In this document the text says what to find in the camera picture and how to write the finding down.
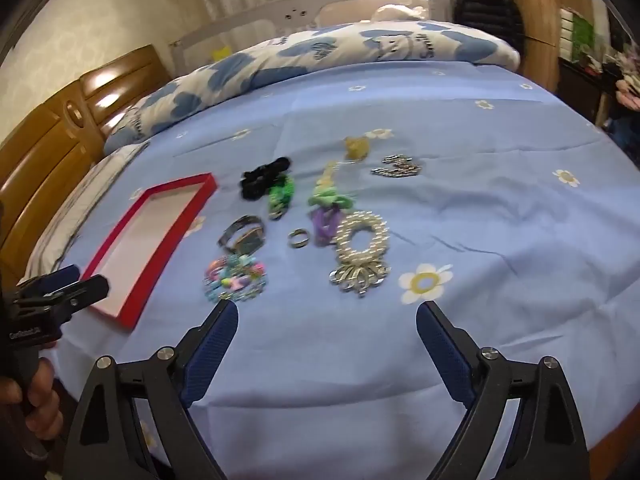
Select blue floral bed sheet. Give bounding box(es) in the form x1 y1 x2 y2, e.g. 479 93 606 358
30 60 640 480

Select blue heart print duvet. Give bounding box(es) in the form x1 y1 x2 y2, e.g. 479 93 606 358
102 20 521 156

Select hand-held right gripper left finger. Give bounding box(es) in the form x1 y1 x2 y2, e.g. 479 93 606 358
62 300 240 480

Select green woven bracelet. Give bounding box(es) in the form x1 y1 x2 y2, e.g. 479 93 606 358
266 172 297 221

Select wooden headboard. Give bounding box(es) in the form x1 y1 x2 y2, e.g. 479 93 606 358
0 44 173 206

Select wooden wardrobe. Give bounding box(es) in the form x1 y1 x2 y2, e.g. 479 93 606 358
492 0 566 96

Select green hair tie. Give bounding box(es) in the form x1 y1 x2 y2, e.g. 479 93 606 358
307 187 346 209

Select red shallow box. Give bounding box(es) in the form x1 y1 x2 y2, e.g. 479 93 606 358
80 172 219 331

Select silver ring cluster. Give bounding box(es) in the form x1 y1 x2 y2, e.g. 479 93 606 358
328 260 391 297

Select black silver hair clip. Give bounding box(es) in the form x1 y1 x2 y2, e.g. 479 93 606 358
371 154 422 178

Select metal band wristwatch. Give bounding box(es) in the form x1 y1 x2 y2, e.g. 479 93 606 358
217 214 267 256

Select yellow clear hair comb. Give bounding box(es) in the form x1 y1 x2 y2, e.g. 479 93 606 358
344 135 373 162

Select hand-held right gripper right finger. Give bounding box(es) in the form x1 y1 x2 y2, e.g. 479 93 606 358
416 300 591 480

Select green boxes on shelf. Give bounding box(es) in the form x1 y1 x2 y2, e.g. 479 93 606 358
560 7 597 61

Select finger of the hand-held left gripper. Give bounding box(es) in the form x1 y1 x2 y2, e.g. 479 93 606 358
36 264 82 297
14 274 111 317

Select dark cluttered shelf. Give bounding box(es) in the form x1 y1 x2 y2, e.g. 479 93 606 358
556 5 640 131

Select purple hair tie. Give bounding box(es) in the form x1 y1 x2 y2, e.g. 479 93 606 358
310 207 343 247

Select black backpack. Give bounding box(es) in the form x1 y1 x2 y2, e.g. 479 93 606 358
452 0 526 56

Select person's left hand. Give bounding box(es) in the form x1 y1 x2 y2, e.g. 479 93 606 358
0 340 67 456

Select pearl bracelet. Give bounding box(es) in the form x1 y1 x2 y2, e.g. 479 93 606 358
334 210 391 266

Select pastel bead bracelet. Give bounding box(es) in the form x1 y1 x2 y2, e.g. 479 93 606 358
202 254 268 303

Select pink doll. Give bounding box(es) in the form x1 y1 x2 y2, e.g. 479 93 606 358
616 74 640 111

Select black scrunchie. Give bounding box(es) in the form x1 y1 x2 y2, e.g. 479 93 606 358
240 156 293 203

